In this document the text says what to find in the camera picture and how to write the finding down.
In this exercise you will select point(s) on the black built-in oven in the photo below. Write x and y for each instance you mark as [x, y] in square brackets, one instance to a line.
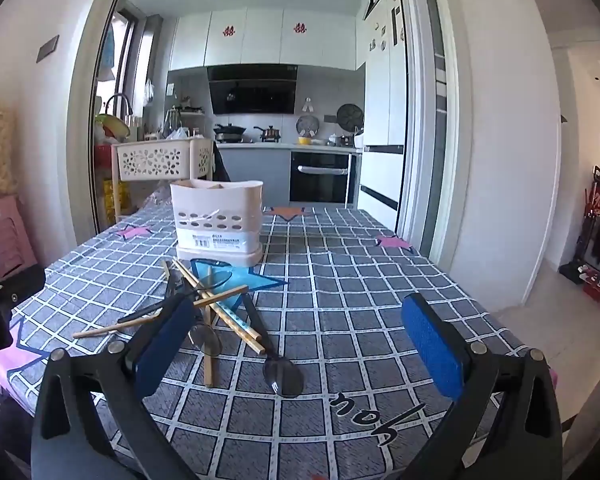
[320, 180]

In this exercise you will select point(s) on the white refrigerator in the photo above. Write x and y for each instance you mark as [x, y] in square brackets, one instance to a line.
[380, 100]

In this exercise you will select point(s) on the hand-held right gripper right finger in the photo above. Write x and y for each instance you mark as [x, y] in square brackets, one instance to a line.
[430, 345]

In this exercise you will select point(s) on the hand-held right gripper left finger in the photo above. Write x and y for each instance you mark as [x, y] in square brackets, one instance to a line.
[162, 350]

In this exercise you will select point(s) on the wooden chopstick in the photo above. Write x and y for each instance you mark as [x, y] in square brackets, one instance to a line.
[225, 312]
[100, 330]
[209, 370]

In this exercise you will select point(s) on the grey checked tablecloth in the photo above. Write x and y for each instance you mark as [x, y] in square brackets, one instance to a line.
[355, 285]

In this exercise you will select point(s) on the black range hood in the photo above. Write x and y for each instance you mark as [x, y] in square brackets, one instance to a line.
[252, 95]

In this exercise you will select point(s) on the white perforated utensil holder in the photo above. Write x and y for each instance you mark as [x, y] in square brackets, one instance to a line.
[215, 220]

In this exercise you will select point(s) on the grey wall switch panel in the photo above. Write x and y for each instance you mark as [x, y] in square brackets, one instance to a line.
[47, 49]

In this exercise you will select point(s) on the metal kitchen faucet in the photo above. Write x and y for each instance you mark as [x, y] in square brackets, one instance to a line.
[125, 105]

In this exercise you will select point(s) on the red paper decal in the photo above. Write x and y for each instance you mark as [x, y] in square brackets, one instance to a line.
[300, 28]
[228, 31]

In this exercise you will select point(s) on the white upper kitchen cabinets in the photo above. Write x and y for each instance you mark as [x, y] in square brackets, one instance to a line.
[260, 40]

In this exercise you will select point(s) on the white lattice basket cart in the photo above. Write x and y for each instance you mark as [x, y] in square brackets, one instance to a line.
[150, 160]

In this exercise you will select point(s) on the dark cooking pot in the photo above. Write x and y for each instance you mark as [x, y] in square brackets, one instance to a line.
[270, 135]

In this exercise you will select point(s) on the grey kitchen counter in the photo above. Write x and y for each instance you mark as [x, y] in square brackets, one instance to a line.
[255, 170]

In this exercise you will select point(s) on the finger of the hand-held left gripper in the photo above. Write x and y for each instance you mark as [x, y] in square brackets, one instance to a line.
[15, 285]

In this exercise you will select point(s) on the black wok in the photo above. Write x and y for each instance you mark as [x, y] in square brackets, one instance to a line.
[230, 131]

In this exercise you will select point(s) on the red container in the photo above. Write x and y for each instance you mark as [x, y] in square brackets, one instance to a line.
[102, 156]

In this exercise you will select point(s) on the hanging white bag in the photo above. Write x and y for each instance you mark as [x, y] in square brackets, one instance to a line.
[149, 91]

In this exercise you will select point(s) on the yellow packets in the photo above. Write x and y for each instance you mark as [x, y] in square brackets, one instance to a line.
[117, 195]

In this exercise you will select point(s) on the round hanging trivet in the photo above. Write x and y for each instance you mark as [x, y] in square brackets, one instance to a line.
[307, 124]
[350, 115]

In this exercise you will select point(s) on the red and black tool rack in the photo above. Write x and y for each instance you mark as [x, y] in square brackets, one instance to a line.
[597, 230]

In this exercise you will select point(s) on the clear plastic bag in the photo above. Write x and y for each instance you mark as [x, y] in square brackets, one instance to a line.
[180, 133]

